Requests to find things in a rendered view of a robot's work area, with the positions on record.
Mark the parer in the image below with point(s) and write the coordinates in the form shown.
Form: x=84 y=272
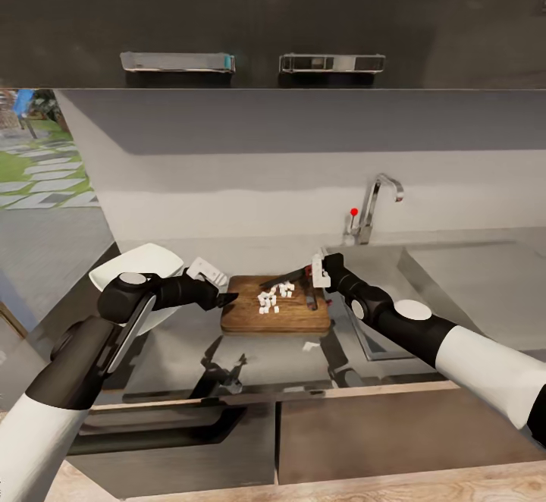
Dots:
x=283 y=279

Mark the cabinet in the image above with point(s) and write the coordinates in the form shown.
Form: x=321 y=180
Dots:
x=273 y=44

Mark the cutting board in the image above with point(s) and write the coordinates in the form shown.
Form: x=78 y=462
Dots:
x=242 y=314

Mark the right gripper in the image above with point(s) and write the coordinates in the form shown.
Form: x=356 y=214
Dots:
x=334 y=266

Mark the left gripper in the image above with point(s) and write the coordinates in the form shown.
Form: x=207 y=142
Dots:
x=200 y=292

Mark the dishwasher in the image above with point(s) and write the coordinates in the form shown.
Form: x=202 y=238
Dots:
x=169 y=451

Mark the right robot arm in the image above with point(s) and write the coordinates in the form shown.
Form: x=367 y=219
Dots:
x=507 y=381

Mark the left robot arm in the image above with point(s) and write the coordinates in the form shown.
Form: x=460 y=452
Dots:
x=41 y=426

